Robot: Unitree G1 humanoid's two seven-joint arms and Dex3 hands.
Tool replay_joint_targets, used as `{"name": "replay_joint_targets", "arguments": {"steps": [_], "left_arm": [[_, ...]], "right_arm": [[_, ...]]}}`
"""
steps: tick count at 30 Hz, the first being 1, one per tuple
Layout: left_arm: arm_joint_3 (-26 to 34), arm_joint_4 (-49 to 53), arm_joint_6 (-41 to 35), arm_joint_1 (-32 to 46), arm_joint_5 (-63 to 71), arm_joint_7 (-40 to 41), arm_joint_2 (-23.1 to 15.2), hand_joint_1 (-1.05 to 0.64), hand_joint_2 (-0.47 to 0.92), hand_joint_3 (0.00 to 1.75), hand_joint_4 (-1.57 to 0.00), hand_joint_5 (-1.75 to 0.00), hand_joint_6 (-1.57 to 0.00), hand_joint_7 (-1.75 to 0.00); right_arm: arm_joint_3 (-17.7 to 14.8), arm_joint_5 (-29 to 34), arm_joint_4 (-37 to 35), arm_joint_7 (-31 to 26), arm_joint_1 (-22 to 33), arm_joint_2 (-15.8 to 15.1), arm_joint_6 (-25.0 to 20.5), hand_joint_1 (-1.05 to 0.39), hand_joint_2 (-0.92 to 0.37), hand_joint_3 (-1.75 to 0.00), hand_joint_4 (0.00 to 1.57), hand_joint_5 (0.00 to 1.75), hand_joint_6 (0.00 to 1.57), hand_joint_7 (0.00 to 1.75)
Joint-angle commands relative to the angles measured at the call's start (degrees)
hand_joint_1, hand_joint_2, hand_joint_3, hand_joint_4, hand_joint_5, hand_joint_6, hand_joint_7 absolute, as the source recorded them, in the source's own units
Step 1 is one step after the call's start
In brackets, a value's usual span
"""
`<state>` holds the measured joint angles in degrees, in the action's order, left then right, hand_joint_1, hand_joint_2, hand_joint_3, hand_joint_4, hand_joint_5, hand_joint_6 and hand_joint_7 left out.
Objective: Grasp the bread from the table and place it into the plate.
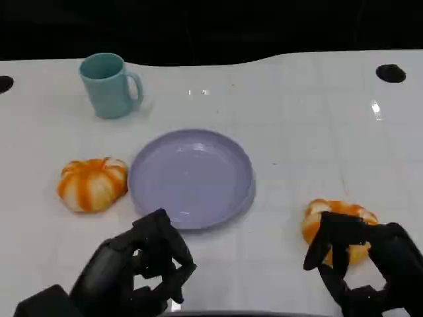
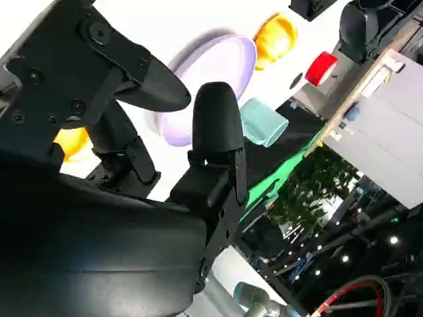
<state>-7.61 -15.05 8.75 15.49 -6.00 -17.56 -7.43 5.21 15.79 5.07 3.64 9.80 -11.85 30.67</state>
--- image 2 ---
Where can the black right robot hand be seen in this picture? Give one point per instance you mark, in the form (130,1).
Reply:
(82,251)

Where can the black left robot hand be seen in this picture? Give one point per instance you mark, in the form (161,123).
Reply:
(358,29)

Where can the orange white toy bread roll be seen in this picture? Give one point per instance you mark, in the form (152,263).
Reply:
(71,145)
(274,39)

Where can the white paper sheet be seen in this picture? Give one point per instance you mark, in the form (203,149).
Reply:
(376,81)

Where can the small blue object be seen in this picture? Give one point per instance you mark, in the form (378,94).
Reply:
(352,111)

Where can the white cabinet with wooden edge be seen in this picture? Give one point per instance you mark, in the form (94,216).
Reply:
(390,138)

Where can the pale green mug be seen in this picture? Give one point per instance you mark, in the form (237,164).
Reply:
(264,122)

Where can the lilac plate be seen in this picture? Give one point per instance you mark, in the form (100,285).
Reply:
(215,66)

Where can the green leafy plants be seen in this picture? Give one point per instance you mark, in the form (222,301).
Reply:
(317,185)

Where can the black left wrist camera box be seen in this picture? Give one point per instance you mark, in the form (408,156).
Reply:
(310,8)

